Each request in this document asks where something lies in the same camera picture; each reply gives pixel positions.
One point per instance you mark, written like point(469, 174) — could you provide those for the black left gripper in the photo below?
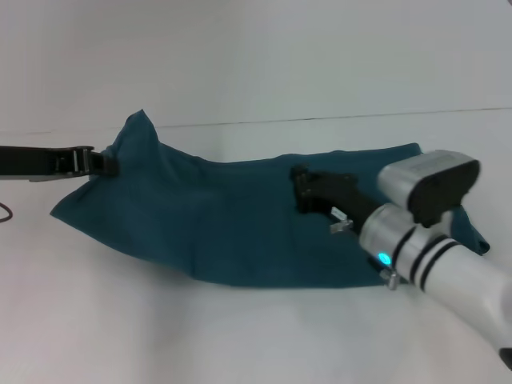
point(32, 162)

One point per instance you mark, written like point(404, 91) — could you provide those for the teal FREE! print T-shirt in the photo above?
point(200, 220)

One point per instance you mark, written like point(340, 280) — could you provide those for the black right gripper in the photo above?
point(344, 192)

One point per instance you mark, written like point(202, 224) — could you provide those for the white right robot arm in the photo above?
point(440, 268)

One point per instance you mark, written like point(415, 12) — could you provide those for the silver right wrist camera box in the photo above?
point(424, 180)

